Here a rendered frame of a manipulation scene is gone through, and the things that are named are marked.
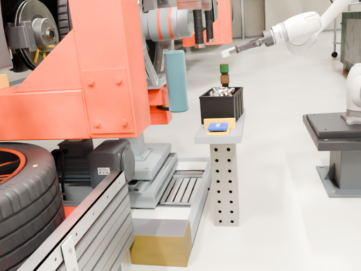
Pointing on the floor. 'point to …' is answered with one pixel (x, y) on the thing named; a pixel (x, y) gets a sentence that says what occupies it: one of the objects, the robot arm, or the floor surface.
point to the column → (225, 184)
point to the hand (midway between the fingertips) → (229, 52)
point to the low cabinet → (351, 39)
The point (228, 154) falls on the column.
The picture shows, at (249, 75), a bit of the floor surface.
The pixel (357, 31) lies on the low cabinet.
